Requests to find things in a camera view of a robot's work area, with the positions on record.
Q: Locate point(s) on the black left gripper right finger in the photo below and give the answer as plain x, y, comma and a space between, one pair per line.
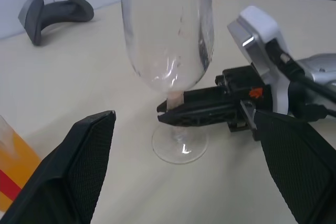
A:
302, 163

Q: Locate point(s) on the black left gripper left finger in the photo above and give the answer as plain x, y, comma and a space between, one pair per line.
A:
65, 171

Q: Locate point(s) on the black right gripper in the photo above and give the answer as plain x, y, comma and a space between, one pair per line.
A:
244, 82

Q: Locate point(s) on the clear wine glass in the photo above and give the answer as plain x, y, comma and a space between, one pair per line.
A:
147, 37

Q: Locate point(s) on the orange and red packet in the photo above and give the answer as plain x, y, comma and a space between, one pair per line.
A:
18, 155

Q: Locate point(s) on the grey barcode scanner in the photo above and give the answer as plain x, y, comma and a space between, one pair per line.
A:
34, 24

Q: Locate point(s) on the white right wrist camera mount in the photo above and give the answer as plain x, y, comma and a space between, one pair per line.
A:
260, 22

